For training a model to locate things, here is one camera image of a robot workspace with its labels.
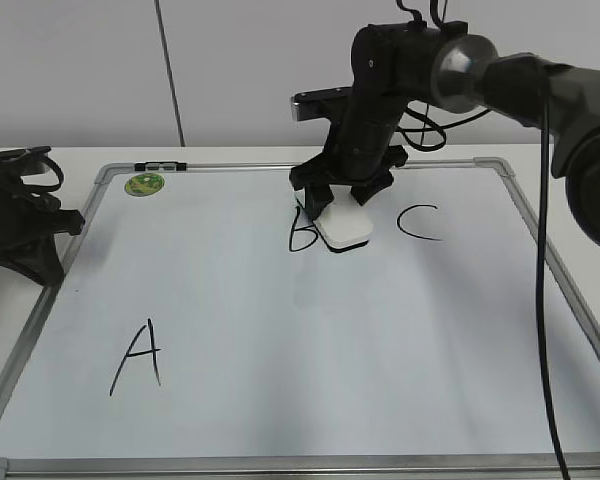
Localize white whiteboard with aluminium frame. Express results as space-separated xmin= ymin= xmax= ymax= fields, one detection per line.
xmin=0 ymin=157 xmax=600 ymax=480

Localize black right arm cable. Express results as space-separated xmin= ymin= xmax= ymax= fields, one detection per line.
xmin=533 ymin=54 xmax=572 ymax=480

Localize white whiteboard eraser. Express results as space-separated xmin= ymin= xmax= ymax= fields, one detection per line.
xmin=295 ymin=192 xmax=373 ymax=254

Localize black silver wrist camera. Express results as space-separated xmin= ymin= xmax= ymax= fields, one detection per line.
xmin=290 ymin=87 xmax=351 ymax=122

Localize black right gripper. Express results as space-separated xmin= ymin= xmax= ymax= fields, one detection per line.
xmin=289 ymin=87 xmax=407 ymax=219

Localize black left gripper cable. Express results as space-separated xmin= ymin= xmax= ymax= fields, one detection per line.
xmin=0 ymin=145 xmax=66 ymax=194

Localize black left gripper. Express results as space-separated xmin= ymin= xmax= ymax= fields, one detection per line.
xmin=0 ymin=146 xmax=85 ymax=287

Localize green round magnet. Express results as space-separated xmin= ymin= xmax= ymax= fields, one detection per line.
xmin=124 ymin=173 xmax=165 ymax=197

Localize black silver hanging clip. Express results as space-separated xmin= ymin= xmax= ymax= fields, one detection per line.
xmin=134 ymin=162 xmax=188 ymax=172

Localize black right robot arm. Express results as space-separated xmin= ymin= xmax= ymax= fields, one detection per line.
xmin=289 ymin=20 xmax=600 ymax=246

